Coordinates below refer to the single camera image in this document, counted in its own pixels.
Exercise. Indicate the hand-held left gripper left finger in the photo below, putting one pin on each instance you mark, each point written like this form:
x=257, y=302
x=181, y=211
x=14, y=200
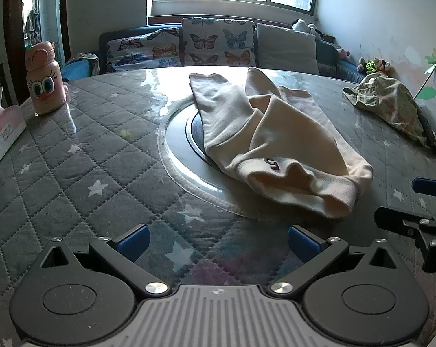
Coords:
x=134, y=241

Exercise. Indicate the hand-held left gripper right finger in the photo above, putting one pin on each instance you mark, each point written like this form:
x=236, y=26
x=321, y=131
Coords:
x=303, y=243

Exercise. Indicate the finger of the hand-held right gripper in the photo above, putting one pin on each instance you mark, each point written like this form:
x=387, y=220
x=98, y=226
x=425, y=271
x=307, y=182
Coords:
x=395, y=220
x=429, y=187

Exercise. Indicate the cream long-sleeved sweater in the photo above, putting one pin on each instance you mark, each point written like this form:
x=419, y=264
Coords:
x=275, y=144

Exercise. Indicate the hanging clothes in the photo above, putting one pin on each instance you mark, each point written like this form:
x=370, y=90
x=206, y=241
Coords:
x=32, y=21

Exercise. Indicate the green camouflage hat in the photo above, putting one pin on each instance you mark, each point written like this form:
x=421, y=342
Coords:
x=391, y=97

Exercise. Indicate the round black inset hotplate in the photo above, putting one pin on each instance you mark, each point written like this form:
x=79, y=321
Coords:
x=194, y=133

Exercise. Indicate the colourful plush toy bunch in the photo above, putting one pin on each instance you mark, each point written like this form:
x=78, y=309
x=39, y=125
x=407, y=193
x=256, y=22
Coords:
x=374, y=65

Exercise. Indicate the pink plush toy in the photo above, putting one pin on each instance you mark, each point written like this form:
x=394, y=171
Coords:
x=342, y=53

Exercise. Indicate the dark blue sofa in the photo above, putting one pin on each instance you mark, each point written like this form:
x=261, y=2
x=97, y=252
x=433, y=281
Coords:
x=326, y=56

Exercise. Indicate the pink and white tissue box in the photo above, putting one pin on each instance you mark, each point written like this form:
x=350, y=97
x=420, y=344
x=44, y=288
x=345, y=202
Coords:
x=4, y=130

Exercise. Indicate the pink cartoon-eyed water bottle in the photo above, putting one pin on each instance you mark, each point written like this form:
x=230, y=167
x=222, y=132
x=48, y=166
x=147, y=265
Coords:
x=46, y=86

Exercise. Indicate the grey crumpled cloth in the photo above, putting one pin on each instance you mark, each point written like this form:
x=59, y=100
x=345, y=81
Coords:
x=82, y=59

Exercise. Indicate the wide butterfly print pillow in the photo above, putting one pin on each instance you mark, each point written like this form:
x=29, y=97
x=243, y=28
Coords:
x=145, y=52

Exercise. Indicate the plain grey pillow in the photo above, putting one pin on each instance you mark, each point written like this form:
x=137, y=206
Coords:
x=286, y=48

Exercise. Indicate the white plush toy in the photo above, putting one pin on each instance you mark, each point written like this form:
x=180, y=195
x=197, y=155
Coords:
x=304, y=27

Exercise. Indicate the square butterfly print pillow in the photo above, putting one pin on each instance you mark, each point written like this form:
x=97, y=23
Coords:
x=218, y=41

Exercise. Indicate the dark wooden door frame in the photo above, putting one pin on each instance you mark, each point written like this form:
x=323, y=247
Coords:
x=13, y=25

